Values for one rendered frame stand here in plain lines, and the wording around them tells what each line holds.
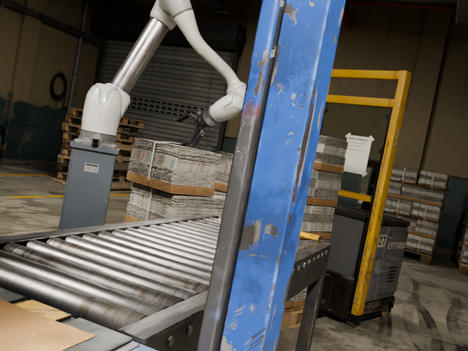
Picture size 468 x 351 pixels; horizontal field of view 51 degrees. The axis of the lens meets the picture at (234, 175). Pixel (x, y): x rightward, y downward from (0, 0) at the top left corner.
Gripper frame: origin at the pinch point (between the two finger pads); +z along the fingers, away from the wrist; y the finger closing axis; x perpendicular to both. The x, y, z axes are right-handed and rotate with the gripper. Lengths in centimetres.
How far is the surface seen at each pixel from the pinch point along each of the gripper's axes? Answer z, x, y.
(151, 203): 18.6, -9.8, 33.0
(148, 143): 10.5, -13.6, 4.4
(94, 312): -98, -119, 89
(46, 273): -82, -118, 79
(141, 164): 17.0, -14.4, 13.2
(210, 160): -10.0, 7.8, 17.7
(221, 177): 21, 47, 14
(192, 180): -4.4, -1.3, 27.4
